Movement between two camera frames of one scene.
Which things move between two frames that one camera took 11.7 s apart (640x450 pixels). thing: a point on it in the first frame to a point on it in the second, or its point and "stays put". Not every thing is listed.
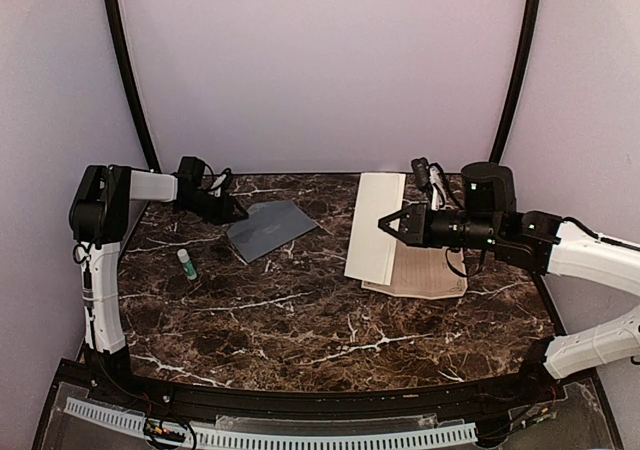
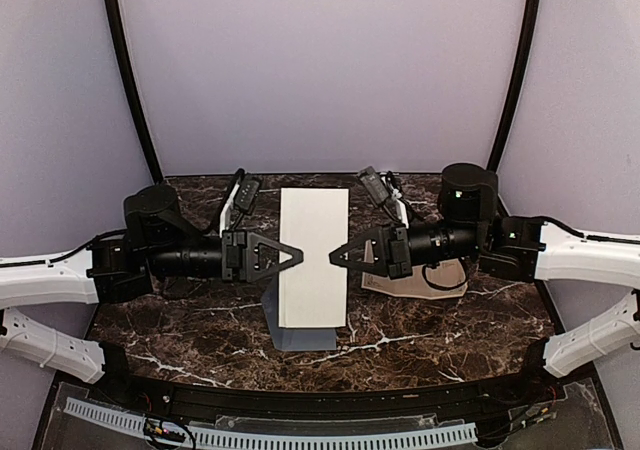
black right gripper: (418, 228) to (394, 242)
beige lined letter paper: (372, 249) to (315, 221)
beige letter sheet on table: (425, 272) stays put
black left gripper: (225, 212) to (238, 265)
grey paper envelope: (268, 226) to (295, 338)
